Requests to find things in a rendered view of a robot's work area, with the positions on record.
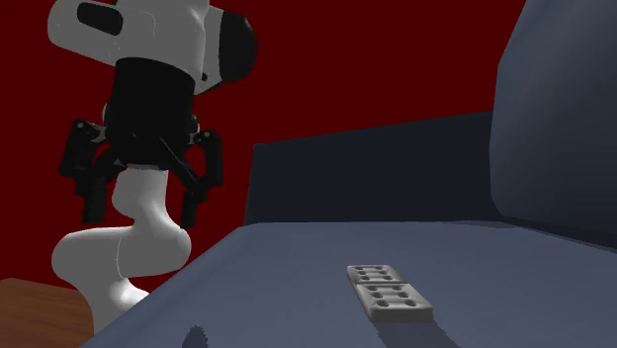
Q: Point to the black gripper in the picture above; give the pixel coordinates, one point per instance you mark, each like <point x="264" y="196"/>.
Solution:
<point x="147" y="111"/>

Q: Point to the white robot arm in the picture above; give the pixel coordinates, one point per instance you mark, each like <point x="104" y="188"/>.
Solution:
<point x="144" y="246"/>

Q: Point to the blue grey sofa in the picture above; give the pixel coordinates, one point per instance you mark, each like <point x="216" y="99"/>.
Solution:
<point x="289" y="270"/>

